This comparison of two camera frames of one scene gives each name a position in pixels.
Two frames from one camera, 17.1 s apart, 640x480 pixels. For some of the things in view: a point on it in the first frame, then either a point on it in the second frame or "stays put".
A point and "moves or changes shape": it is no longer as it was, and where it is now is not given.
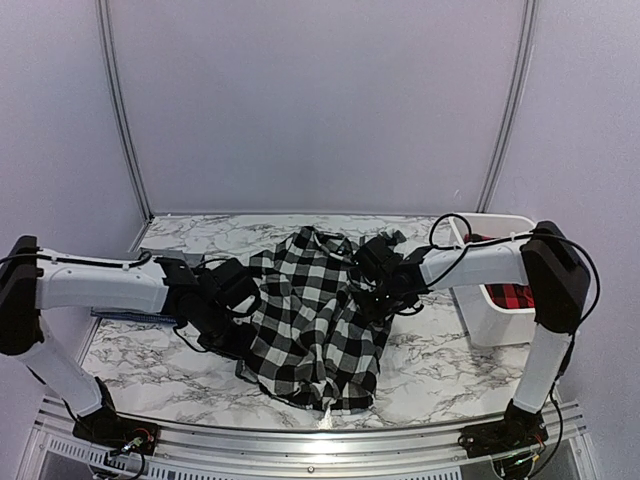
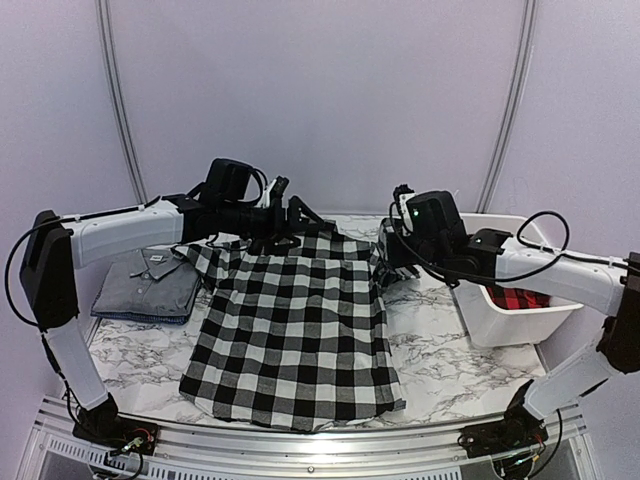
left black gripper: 237,351 -> 276,232
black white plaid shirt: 315,345 moves or changes shape
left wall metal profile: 114,67 stays put
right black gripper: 370,310 -> 396,257
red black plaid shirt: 507,295 stays put
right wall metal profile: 518,87 stays put
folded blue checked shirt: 128,316 stays put
